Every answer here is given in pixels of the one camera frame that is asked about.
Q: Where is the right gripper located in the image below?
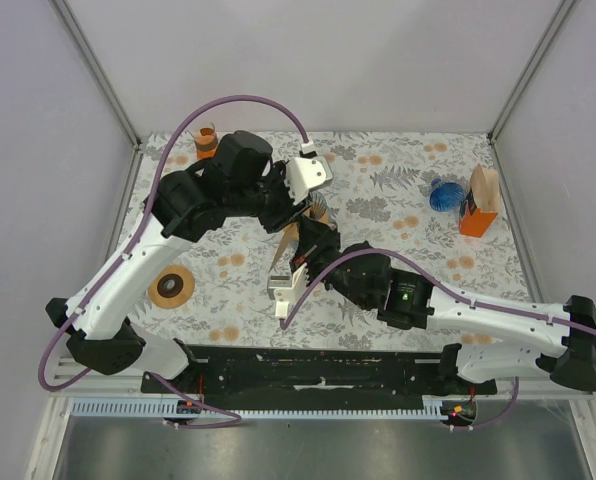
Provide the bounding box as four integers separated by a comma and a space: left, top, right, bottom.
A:
289, 217, 372, 311

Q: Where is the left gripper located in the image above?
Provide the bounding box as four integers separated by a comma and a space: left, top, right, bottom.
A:
229, 161, 315, 235

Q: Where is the orange glass dripper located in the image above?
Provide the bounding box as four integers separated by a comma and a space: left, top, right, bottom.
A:
192, 123, 219, 160

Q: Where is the floral table mat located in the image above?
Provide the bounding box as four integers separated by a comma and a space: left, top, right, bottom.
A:
121, 133, 537, 352

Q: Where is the orange coffee filter box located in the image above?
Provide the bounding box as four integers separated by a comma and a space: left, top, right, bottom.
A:
459, 164, 502, 238

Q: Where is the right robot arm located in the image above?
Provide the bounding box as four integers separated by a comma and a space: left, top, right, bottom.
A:
291, 217, 596, 394

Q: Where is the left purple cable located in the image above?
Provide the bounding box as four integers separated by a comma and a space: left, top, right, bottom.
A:
38, 94, 315, 429

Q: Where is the brown paper coffee filter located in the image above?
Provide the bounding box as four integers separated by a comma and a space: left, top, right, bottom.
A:
268, 213, 329, 275

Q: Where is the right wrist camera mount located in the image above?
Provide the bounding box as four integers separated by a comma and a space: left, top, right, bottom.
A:
267, 265, 308, 319

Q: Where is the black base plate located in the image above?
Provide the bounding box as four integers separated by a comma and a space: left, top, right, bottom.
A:
140, 343, 499, 413

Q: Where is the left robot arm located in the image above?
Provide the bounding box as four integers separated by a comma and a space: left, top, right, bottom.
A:
46, 130, 317, 393

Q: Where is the clear glass dripper cone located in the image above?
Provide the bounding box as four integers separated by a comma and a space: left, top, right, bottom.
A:
307, 192, 328, 220

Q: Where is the blue cable duct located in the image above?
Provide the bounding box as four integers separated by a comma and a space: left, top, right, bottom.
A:
71, 397, 450, 420

